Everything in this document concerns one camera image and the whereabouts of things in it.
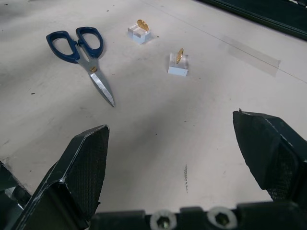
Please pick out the clear acrylic coin stand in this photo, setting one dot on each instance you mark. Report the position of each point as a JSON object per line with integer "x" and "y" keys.
{"x": 139, "y": 34}
{"x": 178, "y": 65}

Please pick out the gold coin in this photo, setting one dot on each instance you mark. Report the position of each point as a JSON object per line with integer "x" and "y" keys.
{"x": 143, "y": 25}
{"x": 179, "y": 55}

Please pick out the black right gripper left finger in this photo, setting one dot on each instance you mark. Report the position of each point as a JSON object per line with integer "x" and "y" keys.
{"x": 81, "y": 167}

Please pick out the dark metal frame rail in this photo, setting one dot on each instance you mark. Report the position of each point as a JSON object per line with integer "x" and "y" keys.
{"x": 263, "y": 14}

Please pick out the clear tape strip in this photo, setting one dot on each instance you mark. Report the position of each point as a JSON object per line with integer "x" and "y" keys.
{"x": 251, "y": 56}

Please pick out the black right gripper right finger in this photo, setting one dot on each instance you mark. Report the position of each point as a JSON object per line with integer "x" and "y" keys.
{"x": 268, "y": 153}

